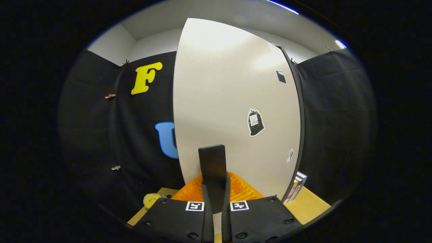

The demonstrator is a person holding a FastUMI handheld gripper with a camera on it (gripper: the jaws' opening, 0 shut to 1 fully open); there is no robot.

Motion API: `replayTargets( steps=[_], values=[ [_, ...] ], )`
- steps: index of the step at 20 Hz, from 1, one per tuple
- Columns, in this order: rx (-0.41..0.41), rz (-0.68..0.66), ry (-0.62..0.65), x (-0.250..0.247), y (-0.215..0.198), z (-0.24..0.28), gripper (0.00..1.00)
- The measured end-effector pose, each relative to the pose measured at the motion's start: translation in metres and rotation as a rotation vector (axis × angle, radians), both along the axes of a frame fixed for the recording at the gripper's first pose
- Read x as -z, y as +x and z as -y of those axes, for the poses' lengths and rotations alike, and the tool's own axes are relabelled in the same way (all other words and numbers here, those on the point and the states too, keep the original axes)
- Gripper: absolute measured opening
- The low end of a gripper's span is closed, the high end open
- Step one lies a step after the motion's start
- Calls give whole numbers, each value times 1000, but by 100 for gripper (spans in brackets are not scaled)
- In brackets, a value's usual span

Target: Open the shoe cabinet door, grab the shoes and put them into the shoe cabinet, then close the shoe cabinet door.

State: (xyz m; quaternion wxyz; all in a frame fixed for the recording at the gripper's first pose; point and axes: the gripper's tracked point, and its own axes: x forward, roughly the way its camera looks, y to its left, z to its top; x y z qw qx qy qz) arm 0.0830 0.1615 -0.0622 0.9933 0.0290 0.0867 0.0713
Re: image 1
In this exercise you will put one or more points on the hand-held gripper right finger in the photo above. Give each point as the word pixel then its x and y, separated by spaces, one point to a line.
pixel 226 226

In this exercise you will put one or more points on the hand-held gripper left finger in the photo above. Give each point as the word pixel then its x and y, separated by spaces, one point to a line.
pixel 208 226

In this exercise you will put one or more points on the grey shoe cabinet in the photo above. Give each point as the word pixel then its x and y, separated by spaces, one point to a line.
pixel 302 135

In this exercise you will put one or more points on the black backdrop cloth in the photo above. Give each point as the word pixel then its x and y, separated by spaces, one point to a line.
pixel 337 118

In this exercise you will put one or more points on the ceiling light panel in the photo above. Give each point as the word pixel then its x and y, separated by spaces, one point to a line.
pixel 341 44

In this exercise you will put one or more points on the yellow pineapple plush toy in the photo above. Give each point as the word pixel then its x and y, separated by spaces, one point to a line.
pixel 151 200

